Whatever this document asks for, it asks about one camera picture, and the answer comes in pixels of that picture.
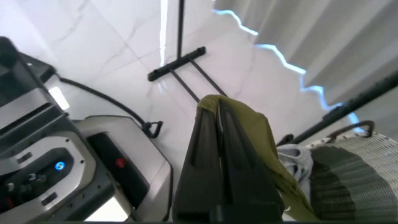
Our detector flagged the pale grey shorts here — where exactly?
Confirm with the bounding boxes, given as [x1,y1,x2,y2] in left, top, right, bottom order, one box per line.
[276,143,315,203]

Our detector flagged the white curtain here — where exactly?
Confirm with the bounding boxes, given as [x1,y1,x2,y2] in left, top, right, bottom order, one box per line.
[213,0,398,141]

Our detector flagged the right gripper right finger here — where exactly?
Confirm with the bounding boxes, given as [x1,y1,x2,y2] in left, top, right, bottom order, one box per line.
[219,101,284,223]

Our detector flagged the black cable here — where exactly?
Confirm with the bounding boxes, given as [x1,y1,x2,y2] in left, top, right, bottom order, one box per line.
[57,76,164,139]

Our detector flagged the white laundry basket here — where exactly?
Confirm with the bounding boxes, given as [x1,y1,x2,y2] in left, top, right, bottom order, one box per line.
[306,120,398,222]

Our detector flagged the green printed shirt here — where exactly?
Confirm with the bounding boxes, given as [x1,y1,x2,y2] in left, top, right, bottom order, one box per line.
[196,94,321,222]

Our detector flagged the black clothes rack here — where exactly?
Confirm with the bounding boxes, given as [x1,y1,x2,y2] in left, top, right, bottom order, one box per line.
[147,0,398,147]

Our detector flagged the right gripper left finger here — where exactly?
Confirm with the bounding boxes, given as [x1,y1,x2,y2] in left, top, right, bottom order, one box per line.
[172,105,224,223]

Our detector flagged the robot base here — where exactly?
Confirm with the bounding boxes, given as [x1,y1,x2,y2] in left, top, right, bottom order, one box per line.
[0,35,174,222]

